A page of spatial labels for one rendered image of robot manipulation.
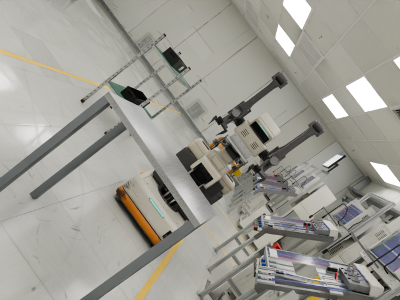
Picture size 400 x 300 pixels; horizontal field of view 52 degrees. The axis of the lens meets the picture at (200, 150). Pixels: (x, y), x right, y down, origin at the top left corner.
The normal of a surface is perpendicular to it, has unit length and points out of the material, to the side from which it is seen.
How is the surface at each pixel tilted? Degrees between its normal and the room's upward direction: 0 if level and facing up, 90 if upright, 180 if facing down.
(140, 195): 90
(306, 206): 90
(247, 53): 90
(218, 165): 98
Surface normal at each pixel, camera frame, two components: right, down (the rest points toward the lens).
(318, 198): -0.13, 0.03
